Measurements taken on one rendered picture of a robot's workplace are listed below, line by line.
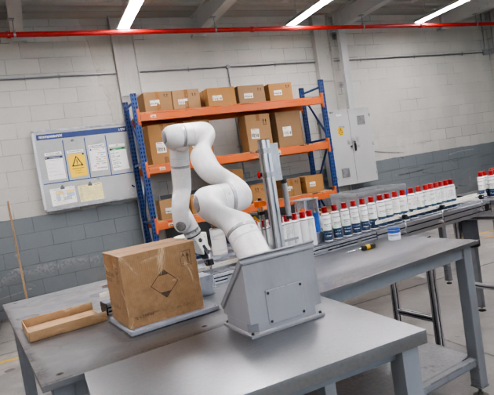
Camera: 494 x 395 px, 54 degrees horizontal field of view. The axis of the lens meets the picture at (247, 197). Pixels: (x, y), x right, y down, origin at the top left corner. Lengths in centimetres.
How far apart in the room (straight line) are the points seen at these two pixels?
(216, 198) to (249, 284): 40
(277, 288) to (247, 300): 11
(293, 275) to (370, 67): 743
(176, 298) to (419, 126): 785
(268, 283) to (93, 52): 580
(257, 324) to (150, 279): 48
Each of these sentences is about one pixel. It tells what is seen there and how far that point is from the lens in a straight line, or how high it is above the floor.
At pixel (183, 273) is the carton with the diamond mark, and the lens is 189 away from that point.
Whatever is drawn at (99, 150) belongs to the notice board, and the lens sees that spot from 667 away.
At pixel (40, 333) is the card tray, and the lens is 210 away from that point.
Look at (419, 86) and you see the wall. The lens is 949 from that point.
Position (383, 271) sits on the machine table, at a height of 83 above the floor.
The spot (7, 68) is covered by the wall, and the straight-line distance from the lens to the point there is 693.
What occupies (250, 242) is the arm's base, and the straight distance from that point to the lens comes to 169.
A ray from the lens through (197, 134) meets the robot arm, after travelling 208.
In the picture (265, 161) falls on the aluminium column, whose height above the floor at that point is 139.
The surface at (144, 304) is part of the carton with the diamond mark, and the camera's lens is 185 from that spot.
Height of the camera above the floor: 135
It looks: 3 degrees down
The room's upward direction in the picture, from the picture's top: 9 degrees counter-clockwise
